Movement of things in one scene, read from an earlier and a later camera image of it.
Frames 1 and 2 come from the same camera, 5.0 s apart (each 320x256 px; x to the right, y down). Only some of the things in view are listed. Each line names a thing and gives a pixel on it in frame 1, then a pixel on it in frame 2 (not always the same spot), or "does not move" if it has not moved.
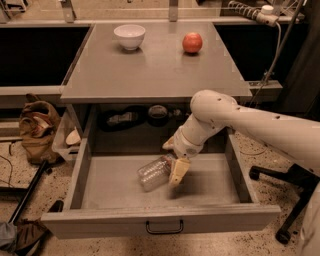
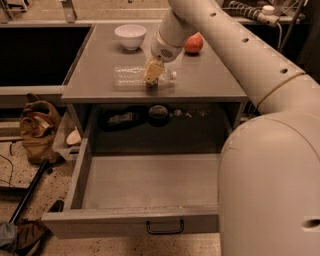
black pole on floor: x=28 y=192 does not move
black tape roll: x=158 y=115 does not move
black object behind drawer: x=119 y=119 does not move
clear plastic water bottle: x=154 y=172 → x=133 y=76
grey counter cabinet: x=138 y=79 does not move
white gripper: x=183 y=146 → x=162 y=50
